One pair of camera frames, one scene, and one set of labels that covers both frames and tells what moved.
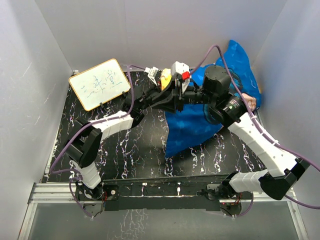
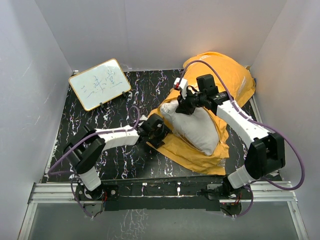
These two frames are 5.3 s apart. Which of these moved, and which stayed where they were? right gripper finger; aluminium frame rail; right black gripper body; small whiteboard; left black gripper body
Moved: right gripper finger; left black gripper body
Stayed: small whiteboard; aluminium frame rail; right black gripper body
